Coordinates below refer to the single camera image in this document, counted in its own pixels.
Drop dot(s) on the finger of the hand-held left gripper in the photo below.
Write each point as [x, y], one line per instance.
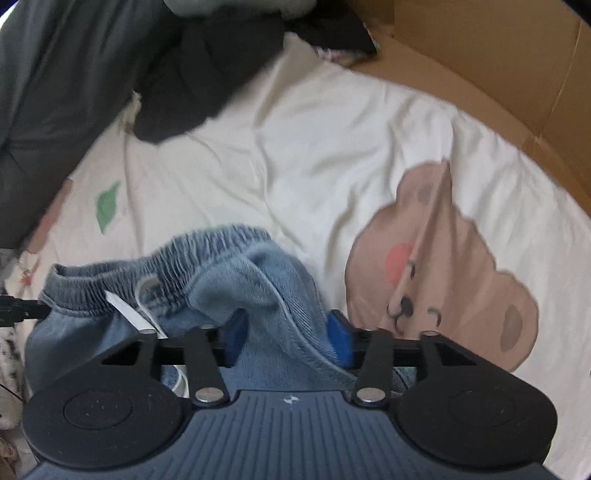
[23, 310]

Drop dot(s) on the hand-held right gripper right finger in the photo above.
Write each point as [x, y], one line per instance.
[339, 337]

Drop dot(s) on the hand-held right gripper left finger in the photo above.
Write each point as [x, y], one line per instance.
[235, 337]

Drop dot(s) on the blue denim jeans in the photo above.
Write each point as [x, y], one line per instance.
[272, 295]

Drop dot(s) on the white black spotted fluffy cloth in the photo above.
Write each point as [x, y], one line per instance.
[9, 360]

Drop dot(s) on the cream bear print bedsheet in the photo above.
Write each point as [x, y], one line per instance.
[323, 138]

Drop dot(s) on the dark grey cloth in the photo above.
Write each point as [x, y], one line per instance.
[55, 92]

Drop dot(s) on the brown cardboard box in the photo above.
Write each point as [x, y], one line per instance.
[461, 46]

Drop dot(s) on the light grey cloth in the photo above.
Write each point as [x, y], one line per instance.
[231, 5]

